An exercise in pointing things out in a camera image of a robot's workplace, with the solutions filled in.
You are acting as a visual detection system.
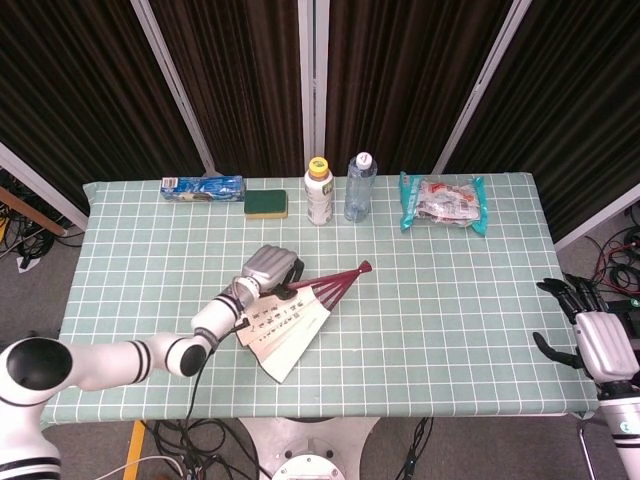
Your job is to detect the green yellow sponge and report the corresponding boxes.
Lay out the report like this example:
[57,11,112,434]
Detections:
[243,189,290,221]

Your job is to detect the brown wooden plank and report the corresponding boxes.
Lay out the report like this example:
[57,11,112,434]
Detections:
[0,187,69,236]

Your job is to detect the white cable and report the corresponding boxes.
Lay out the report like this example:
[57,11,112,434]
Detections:
[92,455,171,480]

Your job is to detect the blue rectangular carton box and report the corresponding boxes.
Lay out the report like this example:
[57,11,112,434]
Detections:
[159,174,247,204]

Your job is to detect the chrome metal rod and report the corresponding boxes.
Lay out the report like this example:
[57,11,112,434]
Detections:
[577,422,597,480]

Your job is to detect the green checkered tablecloth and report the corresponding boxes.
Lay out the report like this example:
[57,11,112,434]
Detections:
[38,171,601,426]

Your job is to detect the clear plastic water bottle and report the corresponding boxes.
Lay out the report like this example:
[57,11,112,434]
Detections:
[343,151,377,224]

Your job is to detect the paper folding fan red ribs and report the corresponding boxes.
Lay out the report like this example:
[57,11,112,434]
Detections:
[234,259,374,385]

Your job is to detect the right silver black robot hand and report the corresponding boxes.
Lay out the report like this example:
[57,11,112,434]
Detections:
[532,275,640,384]

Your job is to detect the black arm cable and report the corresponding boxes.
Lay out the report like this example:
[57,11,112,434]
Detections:
[184,316,252,422]

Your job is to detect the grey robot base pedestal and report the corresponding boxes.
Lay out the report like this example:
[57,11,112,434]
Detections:
[237,417,381,480]

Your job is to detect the dark brown curtain panel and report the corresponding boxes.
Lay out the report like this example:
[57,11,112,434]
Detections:
[325,0,515,175]
[443,0,640,242]
[148,0,305,177]
[0,0,207,217]

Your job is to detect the white partition frame post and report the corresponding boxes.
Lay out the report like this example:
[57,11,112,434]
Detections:
[0,142,90,232]
[432,0,532,175]
[553,183,640,252]
[130,0,216,175]
[298,0,330,162]

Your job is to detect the red black cable bundle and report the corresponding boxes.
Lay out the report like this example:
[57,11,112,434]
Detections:
[564,209,640,301]

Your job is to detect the white bottle yellow cap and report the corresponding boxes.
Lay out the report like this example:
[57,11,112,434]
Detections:
[304,156,335,227]

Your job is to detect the teal snack bag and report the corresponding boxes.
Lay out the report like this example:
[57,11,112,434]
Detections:
[398,171,489,238]

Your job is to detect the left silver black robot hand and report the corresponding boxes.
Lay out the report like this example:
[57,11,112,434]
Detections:
[241,243,306,301]

